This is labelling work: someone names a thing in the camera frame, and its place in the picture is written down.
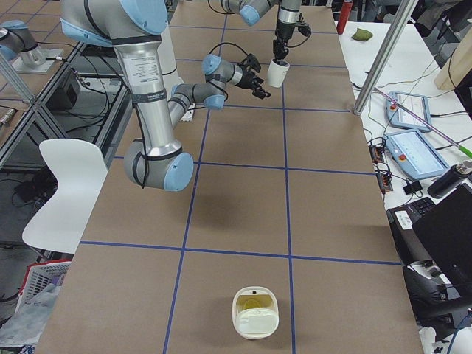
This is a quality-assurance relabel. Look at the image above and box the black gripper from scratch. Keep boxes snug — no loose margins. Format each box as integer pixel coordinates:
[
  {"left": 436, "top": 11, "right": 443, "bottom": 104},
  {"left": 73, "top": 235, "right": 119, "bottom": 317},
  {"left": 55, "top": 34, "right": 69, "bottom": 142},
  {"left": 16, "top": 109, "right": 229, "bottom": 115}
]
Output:
[
  {"left": 235, "top": 63, "right": 271, "bottom": 99},
  {"left": 273, "top": 22, "right": 294, "bottom": 66}
]

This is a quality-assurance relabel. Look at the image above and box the white cup with handle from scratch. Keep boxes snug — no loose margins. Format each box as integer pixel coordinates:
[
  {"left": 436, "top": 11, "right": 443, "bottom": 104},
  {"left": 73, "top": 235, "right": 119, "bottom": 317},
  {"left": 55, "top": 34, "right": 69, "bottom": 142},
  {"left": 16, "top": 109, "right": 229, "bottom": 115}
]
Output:
[{"left": 267, "top": 59, "right": 291, "bottom": 88}]

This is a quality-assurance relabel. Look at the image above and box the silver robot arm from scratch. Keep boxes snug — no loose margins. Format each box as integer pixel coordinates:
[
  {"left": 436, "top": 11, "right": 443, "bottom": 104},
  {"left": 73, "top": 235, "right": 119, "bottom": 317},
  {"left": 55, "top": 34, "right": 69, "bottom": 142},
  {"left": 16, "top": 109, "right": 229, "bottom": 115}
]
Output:
[
  {"left": 220, "top": 0, "right": 311, "bottom": 64},
  {"left": 60, "top": 1, "right": 270, "bottom": 192}
]

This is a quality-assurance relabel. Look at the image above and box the red cylinder bottle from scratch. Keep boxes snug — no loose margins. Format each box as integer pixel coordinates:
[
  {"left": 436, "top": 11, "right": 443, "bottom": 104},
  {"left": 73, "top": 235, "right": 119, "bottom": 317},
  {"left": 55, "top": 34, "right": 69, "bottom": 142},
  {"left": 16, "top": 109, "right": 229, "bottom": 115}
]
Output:
[{"left": 336, "top": 0, "right": 353, "bottom": 35}]

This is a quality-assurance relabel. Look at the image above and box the green cloth pouch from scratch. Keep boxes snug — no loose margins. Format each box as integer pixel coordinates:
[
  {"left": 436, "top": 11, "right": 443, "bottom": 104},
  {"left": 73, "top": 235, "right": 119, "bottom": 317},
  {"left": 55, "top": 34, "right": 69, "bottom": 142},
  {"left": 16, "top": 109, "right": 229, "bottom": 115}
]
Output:
[{"left": 351, "top": 28, "right": 373, "bottom": 42}]

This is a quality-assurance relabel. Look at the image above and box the upper teach pendant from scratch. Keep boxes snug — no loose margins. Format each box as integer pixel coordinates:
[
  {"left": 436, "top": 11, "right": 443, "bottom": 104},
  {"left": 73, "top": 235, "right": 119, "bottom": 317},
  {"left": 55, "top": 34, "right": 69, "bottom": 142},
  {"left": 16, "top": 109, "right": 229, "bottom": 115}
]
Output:
[{"left": 385, "top": 91, "right": 431, "bottom": 133}]

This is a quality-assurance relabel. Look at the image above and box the teach pendant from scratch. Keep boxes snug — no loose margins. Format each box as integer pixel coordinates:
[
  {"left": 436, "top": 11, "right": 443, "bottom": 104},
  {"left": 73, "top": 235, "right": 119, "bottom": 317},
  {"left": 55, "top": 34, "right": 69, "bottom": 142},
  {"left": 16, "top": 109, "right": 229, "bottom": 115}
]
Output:
[
  {"left": 385, "top": 91, "right": 431, "bottom": 133},
  {"left": 383, "top": 128, "right": 449, "bottom": 180}
]

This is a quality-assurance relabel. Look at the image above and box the lower teach pendant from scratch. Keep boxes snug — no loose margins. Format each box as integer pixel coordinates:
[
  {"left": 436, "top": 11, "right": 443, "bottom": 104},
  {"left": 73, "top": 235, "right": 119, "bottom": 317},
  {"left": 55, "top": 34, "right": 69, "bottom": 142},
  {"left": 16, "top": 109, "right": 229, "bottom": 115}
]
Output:
[{"left": 383, "top": 128, "right": 449, "bottom": 180}]

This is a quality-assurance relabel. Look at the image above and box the white chair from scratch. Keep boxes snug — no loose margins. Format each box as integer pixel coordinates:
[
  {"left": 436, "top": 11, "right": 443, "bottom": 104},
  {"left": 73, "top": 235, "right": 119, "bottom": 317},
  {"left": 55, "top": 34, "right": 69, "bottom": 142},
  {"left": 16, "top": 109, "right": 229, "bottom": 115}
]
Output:
[{"left": 22, "top": 139, "right": 108, "bottom": 254}]

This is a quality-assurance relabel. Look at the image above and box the black keyboard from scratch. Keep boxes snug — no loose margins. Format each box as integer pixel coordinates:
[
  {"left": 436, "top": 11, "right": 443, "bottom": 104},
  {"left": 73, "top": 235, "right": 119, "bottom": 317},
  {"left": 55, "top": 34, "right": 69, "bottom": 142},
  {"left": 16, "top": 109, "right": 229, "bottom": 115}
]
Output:
[{"left": 406, "top": 197, "right": 436, "bottom": 223}]

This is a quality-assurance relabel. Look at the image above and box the black water bottle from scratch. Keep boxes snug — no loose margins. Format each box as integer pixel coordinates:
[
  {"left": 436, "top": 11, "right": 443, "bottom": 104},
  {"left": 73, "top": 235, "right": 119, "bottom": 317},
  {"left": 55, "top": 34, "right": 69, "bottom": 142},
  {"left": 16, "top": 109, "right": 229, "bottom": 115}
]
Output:
[{"left": 427, "top": 160, "right": 471, "bottom": 198}]

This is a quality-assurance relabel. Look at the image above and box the cream plastic bin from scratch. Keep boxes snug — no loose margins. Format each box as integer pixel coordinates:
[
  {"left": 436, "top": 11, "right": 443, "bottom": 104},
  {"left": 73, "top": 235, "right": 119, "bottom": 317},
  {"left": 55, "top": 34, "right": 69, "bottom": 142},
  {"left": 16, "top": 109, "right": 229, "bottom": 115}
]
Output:
[{"left": 232, "top": 286, "right": 280, "bottom": 340}]

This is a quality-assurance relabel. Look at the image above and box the black laptop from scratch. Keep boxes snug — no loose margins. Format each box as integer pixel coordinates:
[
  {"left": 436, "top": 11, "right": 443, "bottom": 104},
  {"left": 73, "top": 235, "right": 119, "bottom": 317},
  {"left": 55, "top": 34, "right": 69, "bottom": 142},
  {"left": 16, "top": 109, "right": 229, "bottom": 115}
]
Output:
[{"left": 412, "top": 184, "right": 471, "bottom": 296}]

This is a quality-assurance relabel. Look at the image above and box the white laundry basket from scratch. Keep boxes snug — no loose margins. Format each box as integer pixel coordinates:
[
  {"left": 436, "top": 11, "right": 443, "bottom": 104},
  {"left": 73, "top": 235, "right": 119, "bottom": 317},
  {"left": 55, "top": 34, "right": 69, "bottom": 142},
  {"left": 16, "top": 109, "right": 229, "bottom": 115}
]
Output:
[{"left": 15, "top": 260, "right": 72, "bottom": 312}]

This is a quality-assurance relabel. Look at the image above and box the black camera cable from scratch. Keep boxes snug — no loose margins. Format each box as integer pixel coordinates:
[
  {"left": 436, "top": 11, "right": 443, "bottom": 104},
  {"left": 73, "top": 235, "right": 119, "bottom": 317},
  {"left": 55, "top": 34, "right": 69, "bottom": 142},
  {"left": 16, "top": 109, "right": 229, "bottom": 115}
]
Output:
[{"left": 208, "top": 42, "right": 249, "bottom": 66}]

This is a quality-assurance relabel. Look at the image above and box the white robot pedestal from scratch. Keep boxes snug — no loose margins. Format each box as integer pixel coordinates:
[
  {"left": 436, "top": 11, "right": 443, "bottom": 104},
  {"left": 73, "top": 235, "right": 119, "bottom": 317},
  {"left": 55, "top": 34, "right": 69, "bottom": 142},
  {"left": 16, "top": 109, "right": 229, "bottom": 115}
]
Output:
[{"left": 158, "top": 21, "right": 195, "bottom": 122}]

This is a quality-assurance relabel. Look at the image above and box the aluminium frame post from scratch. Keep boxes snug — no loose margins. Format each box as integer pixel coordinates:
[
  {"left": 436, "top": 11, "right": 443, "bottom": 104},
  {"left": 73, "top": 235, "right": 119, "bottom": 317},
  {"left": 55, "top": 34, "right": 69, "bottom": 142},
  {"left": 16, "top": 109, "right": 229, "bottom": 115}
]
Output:
[{"left": 353, "top": 0, "right": 417, "bottom": 116}]

